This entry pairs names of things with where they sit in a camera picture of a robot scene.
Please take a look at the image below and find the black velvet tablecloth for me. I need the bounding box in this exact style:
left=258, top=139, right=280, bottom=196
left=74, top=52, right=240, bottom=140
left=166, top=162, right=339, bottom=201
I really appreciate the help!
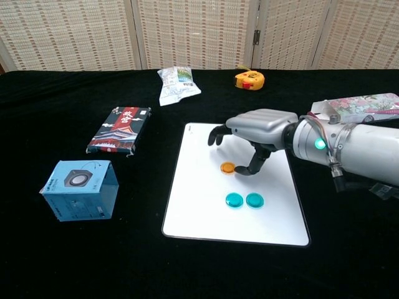
left=0, top=68, right=399, bottom=299

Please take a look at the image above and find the woven folding screen panel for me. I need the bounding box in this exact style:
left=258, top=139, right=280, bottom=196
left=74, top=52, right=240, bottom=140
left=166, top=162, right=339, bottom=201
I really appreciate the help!
left=251, top=0, right=331, bottom=70
left=130, top=0, right=259, bottom=70
left=0, top=0, right=143, bottom=72
left=311, top=0, right=399, bottom=70

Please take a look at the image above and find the blue speaker carton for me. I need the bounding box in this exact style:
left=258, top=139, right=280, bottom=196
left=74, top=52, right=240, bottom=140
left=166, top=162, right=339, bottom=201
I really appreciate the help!
left=39, top=159, right=120, bottom=222

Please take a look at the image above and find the floral print carton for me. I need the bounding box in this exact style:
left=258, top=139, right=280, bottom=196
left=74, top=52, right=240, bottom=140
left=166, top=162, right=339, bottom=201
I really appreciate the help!
left=310, top=92, right=399, bottom=125

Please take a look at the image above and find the dark palace print box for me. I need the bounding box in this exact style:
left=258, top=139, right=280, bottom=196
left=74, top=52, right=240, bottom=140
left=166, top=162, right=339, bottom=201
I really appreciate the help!
left=85, top=106, right=153, bottom=158

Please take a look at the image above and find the white snack bag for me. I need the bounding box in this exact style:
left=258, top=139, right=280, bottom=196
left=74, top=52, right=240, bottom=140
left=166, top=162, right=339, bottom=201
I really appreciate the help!
left=156, top=66, right=202, bottom=107

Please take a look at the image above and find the yellow tape measure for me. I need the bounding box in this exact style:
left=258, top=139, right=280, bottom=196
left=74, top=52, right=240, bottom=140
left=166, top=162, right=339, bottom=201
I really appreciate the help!
left=233, top=64, right=266, bottom=92

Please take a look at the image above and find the white magnetic board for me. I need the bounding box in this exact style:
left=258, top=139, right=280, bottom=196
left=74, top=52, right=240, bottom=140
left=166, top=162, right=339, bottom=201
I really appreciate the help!
left=161, top=122, right=311, bottom=247

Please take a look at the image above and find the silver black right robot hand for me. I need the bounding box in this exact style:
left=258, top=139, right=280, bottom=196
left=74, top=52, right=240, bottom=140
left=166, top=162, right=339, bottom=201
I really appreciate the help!
left=208, top=108, right=299, bottom=177

